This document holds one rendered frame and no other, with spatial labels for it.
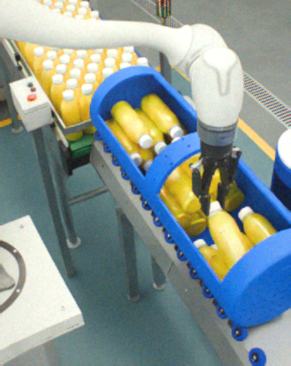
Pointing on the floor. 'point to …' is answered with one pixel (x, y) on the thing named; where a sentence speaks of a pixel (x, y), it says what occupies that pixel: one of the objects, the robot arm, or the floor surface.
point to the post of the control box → (52, 199)
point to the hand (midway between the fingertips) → (213, 200)
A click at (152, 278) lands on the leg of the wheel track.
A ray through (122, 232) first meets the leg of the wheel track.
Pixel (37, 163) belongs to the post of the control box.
